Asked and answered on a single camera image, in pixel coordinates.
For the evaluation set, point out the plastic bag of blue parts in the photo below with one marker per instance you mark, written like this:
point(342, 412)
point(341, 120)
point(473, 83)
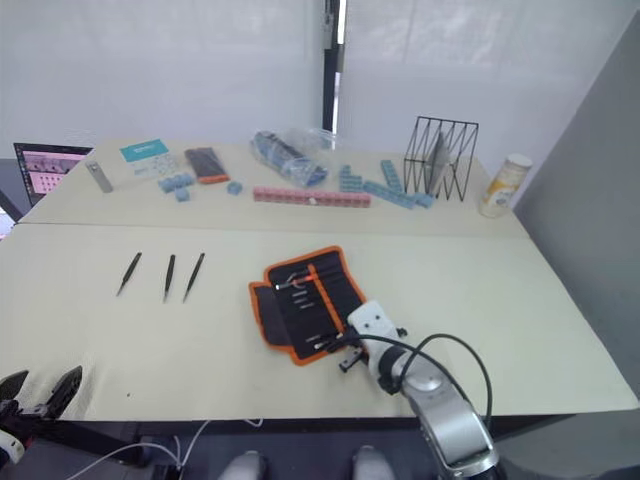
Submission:
point(290, 162)

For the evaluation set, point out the pink block row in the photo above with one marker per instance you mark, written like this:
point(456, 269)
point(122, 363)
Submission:
point(310, 197)

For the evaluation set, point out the teal card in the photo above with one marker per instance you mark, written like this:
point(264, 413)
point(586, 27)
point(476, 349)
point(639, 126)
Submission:
point(142, 150)

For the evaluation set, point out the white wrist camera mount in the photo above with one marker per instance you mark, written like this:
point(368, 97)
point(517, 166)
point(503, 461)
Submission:
point(9, 447)
point(372, 317)

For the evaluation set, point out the white yellow canister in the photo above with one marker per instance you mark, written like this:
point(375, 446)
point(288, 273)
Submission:
point(505, 187)

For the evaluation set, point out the black orange-trimmed tool roll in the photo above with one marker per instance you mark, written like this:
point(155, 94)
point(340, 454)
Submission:
point(300, 325)

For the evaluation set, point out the clear plastic bag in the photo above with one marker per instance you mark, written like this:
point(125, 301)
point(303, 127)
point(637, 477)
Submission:
point(310, 137)

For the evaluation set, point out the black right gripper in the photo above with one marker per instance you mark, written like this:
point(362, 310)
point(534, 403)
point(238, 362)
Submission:
point(352, 359)

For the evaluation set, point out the long blue block row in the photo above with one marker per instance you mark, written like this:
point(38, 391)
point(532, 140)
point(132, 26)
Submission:
point(397, 196)

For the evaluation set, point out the black curved tip tweezers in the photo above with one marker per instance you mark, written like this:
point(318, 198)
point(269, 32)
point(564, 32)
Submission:
point(295, 276)

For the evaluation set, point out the white sheet with blue print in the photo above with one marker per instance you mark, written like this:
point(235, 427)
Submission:
point(155, 166)

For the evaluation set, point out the grey panel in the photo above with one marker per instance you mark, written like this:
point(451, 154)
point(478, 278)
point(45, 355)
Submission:
point(442, 155)

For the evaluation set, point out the short blue block strip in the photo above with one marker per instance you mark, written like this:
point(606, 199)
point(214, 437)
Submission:
point(391, 175)

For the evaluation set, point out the silver metal bar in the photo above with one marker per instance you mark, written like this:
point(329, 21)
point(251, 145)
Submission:
point(99, 176)

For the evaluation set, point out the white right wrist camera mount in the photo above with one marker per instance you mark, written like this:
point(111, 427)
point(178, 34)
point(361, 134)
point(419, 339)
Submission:
point(372, 317)

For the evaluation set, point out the small blue cube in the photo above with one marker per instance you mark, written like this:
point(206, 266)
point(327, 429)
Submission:
point(182, 195)
point(234, 188)
point(176, 182)
point(165, 185)

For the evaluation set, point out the black flat tip pry tool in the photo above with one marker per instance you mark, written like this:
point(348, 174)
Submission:
point(327, 345)

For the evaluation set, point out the black orange flat package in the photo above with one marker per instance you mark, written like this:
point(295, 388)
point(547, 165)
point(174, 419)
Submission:
point(206, 165)

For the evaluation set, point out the blue block stack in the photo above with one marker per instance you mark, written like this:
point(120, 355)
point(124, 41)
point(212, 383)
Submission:
point(350, 179)

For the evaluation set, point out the grey rounded shape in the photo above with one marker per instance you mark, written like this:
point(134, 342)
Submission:
point(242, 467)
point(372, 465)

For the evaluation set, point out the dark window post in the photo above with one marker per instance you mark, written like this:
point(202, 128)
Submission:
point(332, 90)

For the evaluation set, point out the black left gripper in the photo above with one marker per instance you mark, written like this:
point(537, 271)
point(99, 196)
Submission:
point(27, 411)

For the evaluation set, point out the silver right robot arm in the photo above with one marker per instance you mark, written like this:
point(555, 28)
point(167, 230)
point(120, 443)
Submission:
point(445, 415)

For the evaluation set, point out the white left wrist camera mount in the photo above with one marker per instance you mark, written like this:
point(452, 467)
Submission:
point(9, 447)

